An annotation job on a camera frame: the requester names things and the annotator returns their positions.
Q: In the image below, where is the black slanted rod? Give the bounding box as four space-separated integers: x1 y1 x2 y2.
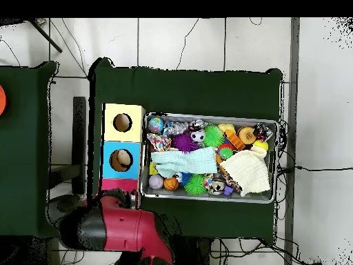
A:
27 18 63 54

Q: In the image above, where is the silver toy robot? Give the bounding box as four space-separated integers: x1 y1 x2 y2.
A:
162 121 190 137

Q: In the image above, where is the grey round chair base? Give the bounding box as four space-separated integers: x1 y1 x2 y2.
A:
47 193 86 222

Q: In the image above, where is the globe print ball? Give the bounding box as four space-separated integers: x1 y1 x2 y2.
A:
148 116 165 135

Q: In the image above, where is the orange disc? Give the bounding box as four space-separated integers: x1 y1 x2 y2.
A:
0 84 7 116

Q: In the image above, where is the shallow metal mesh bin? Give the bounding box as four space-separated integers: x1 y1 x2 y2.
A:
139 111 279 204

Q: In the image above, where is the cream waffle cloth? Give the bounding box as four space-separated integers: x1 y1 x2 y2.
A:
219 145 272 196

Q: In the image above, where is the black upright panel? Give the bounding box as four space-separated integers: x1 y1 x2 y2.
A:
71 96 88 195

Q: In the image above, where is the dark green table cloth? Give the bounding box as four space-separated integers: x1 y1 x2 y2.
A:
0 61 62 239
86 57 283 240

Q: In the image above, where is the green spiky ball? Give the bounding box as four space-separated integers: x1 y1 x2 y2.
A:
203 124 225 148

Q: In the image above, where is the black cable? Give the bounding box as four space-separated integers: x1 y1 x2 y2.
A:
278 164 353 173

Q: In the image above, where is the purple spiky ball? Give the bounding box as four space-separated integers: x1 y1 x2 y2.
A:
172 131 199 154

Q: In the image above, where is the wooden box with three holes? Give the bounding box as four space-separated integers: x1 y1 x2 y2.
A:
99 103 146 209

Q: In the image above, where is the orange plastic block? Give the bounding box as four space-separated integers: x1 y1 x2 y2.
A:
223 128 246 151

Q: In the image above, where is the colourful heart print cloth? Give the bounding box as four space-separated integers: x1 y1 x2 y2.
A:
146 132 172 153

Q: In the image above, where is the toy burger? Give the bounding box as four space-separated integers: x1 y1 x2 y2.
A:
237 126 257 145

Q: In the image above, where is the mint green waffle cloth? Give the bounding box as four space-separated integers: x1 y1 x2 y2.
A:
150 146 219 179

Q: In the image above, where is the white baseball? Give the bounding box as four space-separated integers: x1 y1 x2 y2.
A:
148 174 165 190

